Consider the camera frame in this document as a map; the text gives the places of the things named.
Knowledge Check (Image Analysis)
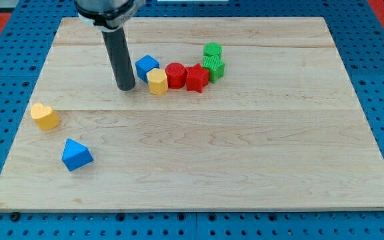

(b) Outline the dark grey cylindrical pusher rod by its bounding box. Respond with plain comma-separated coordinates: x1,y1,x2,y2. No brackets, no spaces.
102,27,135,91

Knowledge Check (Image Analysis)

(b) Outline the yellow hexagon block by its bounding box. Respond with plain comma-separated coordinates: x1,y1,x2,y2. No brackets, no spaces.
147,68,168,95

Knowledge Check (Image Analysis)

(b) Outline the blue cube block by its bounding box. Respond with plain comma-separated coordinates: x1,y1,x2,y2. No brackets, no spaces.
135,55,159,83

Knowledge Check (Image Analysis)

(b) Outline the red cylinder block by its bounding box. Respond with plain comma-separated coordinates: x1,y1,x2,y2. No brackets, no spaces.
165,63,187,89

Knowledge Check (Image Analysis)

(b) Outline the red star block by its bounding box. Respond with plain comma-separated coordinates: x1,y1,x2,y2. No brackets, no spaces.
186,63,209,93

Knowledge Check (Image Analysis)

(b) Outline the green cylinder block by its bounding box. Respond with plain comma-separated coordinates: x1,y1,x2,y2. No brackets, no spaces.
203,42,223,58

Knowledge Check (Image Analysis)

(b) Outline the green star block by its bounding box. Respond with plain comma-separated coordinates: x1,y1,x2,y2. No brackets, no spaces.
203,55,225,83

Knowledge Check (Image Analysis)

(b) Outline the yellow heart block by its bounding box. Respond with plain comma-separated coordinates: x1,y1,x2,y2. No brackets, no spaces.
30,103,60,131

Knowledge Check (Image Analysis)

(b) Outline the blue triangle block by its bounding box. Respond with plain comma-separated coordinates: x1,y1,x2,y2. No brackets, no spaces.
61,139,93,171

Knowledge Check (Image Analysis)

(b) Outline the light wooden board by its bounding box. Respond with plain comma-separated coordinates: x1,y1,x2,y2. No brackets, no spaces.
0,17,384,213

